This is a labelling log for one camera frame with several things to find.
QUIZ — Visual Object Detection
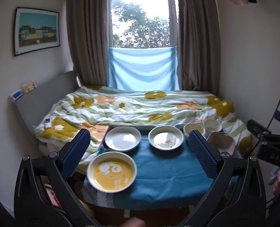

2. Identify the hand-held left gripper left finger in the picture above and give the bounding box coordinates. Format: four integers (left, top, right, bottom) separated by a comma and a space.
13, 128, 95, 227

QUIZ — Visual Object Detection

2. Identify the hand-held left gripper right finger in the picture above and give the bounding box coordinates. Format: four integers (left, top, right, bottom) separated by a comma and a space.
188, 130, 273, 227

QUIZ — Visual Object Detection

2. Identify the pink square dish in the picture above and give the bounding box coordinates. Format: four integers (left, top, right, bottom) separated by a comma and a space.
207, 132, 236, 157

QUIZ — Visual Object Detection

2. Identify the cream bowl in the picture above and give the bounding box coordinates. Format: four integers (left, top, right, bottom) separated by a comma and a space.
183, 123, 206, 140

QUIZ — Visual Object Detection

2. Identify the cream cup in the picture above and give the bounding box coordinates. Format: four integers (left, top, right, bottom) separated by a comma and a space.
203, 119, 223, 133

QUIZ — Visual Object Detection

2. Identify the white floral print plate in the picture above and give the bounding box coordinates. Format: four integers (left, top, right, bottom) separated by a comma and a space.
148, 125, 184, 151

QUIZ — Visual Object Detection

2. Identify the yellow panda print bowl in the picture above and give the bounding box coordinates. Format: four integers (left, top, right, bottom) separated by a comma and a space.
87, 151, 137, 193

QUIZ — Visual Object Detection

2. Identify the plain white plate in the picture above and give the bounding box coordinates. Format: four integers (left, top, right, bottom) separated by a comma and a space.
104, 126, 142, 152

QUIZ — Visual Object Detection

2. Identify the person's right hand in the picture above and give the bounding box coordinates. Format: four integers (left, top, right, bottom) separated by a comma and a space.
273, 169, 280, 196

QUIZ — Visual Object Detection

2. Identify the blue tablecloth with patterned border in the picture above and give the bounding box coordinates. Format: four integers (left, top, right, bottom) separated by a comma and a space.
82, 129, 240, 210

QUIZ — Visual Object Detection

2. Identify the red book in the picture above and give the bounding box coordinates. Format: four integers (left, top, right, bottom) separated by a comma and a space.
43, 182, 63, 210

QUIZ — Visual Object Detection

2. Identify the grey headboard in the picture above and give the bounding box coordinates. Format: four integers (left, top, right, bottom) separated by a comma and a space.
13, 70, 83, 145

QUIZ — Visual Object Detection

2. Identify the floral blanket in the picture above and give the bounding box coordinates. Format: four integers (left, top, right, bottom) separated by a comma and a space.
33, 85, 253, 171

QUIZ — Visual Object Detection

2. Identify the small beige plush toy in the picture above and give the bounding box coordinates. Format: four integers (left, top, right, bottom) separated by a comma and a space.
22, 82, 36, 94

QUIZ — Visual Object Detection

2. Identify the blue and white tissue pack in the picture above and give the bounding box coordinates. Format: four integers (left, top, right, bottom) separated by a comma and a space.
10, 89, 24, 102

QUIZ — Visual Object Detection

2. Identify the light blue hanging cloth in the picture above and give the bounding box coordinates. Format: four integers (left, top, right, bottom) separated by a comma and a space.
108, 47, 180, 92

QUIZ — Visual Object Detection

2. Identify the framed house picture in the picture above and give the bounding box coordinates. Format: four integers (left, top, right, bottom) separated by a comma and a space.
13, 7, 61, 57

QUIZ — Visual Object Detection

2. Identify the window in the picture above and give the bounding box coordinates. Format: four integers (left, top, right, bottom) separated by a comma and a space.
108, 0, 179, 50

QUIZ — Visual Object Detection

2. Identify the black cable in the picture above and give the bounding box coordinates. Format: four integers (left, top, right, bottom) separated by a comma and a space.
267, 68, 280, 129

